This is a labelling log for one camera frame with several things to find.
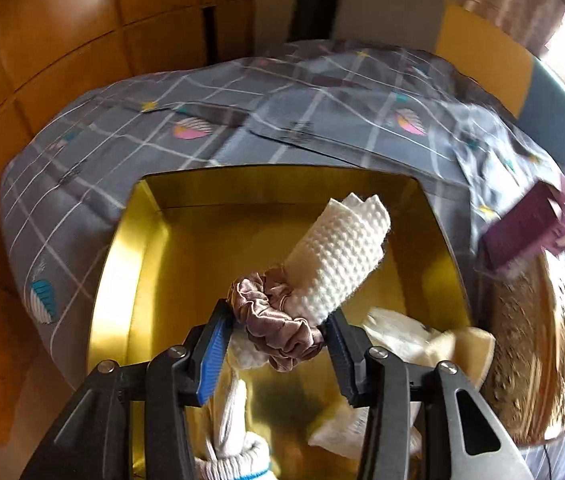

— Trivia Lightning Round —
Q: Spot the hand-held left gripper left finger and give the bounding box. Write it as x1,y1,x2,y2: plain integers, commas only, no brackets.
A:
20,299,236,480

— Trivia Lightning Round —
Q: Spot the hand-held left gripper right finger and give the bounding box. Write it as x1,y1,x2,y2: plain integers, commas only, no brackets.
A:
322,310,533,480

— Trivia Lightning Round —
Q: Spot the white plastic packet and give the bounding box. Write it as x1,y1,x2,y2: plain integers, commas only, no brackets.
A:
362,307,450,369

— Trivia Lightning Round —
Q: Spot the white cloth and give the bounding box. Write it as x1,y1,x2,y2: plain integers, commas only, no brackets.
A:
307,402,423,461

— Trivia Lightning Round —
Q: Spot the dusty pink scrunchie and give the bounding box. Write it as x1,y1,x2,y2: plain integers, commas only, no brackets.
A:
227,266,324,372

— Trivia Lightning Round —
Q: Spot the gold metal box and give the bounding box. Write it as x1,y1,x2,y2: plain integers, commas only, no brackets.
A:
86,165,474,480

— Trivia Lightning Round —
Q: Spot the white waffle towel roll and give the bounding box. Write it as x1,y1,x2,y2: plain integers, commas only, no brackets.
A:
229,192,392,369

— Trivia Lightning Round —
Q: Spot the cream cloth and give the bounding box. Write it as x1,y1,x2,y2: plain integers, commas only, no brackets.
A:
432,327,497,392

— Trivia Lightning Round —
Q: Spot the ornate gold tissue box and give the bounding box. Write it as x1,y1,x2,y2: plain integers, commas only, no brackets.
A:
482,252,565,447

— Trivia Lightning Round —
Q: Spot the purple tissue box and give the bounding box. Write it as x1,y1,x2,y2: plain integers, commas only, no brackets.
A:
479,180,565,277

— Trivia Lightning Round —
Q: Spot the grey checked printed blanket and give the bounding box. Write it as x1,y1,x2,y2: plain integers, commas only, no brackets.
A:
1,39,565,480

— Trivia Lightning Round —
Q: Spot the grey yellow blue headboard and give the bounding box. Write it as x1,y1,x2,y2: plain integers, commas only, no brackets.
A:
335,0,565,161

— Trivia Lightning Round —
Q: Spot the dark rolled mat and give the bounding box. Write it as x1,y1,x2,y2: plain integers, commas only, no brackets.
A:
289,0,349,42

